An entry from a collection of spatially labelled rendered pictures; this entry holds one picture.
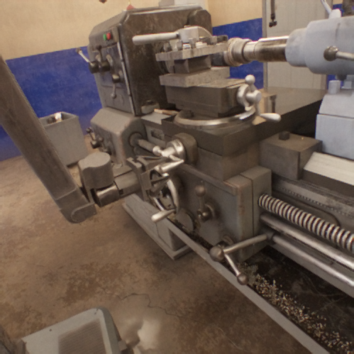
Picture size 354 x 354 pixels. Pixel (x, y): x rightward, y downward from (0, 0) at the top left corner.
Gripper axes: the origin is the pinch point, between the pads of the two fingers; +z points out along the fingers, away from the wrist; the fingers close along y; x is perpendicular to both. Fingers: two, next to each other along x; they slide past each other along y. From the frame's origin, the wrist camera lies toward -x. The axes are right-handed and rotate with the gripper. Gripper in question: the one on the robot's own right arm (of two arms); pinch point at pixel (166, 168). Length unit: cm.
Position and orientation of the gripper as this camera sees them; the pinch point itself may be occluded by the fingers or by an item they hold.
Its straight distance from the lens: 71.0
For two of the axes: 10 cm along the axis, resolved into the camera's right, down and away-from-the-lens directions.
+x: 5.4, 3.3, -7.7
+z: 8.3, -3.6, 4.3
